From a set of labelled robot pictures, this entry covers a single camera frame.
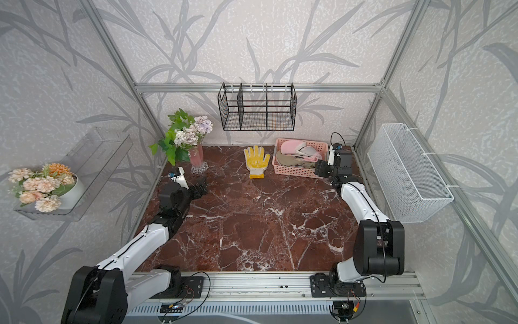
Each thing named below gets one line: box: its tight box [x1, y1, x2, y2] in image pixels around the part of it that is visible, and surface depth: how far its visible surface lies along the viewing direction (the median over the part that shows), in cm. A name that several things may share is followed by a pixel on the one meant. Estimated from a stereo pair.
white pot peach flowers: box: [8, 162, 79, 213], surface depth 51 cm
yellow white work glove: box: [242, 145, 271, 179], surface depth 114 cm
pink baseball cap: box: [280, 139, 322, 163], surface depth 110 cm
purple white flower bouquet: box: [149, 108, 214, 167], surface depth 87 cm
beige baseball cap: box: [275, 150, 318, 169], surface depth 104 cm
